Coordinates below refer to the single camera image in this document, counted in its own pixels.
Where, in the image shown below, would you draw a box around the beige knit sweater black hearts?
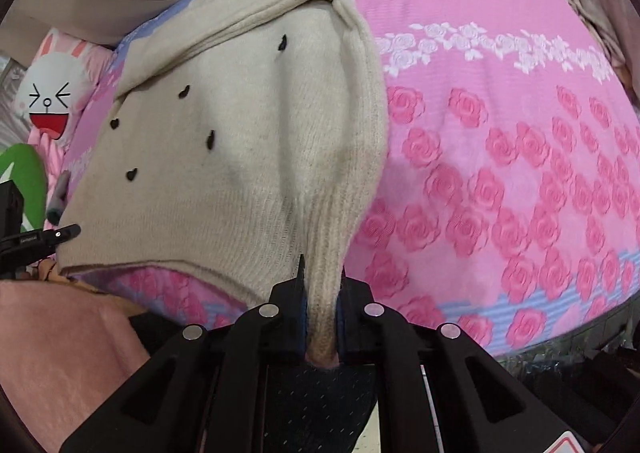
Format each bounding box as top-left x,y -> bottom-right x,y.
56,0 -> 389,369

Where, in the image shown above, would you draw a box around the person's pink fleece clothing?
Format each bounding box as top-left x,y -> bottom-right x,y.
0,278 -> 152,436

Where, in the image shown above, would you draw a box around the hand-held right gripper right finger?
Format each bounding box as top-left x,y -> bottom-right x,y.
335,269 -> 596,453

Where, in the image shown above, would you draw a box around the dark dotted mesh fabric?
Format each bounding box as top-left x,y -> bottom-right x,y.
265,365 -> 381,453

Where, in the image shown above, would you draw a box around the green cloth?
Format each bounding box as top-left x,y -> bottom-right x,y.
0,143 -> 49,230

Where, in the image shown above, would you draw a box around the red white label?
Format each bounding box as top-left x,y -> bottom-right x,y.
547,430 -> 599,453

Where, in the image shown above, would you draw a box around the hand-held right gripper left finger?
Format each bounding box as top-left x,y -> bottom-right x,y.
60,255 -> 307,453

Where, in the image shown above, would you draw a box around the rabbit print pink pillow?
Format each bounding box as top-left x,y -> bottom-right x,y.
14,28 -> 119,184

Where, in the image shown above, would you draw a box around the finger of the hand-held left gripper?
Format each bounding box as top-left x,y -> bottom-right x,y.
39,224 -> 82,247
47,172 -> 72,224

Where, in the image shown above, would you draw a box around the pink rose print blanket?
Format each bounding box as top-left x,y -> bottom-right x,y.
60,0 -> 640,365

